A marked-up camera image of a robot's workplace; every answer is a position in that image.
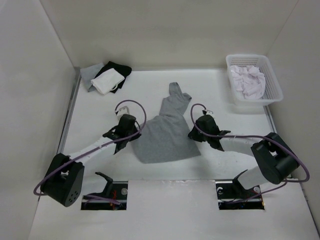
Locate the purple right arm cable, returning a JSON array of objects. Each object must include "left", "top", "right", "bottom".
[{"left": 190, "top": 103, "right": 311, "bottom": 198}]

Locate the folded black tank top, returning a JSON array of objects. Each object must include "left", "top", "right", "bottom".
[{"left": 95, "top": 61, "right": 132, "bottom": 94}]

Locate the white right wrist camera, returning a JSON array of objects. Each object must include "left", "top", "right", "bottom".
[{"left": 202, "top": 109, "right": 215, "bottom": 118}]

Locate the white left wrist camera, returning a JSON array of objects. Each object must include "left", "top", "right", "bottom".
[{"left": 115, "top": 106, "right": 130, "bottom": 120}]

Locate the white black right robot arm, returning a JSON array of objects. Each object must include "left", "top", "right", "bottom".
[{"left": 188, "top": 114, "right": 300, "bottom": 198}]

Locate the white perforated plastic basket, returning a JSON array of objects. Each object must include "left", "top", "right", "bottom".
[{"left": 225, "top": 54, "right": 284, "bottom": 107}]

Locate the folded light grey tank top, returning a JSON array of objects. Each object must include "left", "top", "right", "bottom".
[{"left": 80, "top": 62, "right": 104, "bottom": 92}]

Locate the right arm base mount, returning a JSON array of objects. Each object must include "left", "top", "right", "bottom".
[{"left": 215, "top": 170, "right": 265, "bottom": 211}]

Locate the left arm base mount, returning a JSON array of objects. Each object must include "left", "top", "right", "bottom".
[{"left": 80, "top": 171, "right": 129, "bottom": 211}]

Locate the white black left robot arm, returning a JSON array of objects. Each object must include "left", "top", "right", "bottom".
[{"left": 39, "top": 114, "right": 141, "bottom": 207}]

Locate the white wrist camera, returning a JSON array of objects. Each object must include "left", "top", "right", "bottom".
[
  {"left": 115, "top": 106, "right": 130, "bottom": 120},
  {"left": 202, "top": 109, "right": 215, "bottom": 118}
]

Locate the folded white tank top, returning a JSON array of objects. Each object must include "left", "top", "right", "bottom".
[{"left": 91, "top": 68, "right": 125, "bottom": 95}]

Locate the crumpled white tank tops pile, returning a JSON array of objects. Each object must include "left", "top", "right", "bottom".
[{"left": 230, "top": 65, "right": 266, "bottom": 100}]

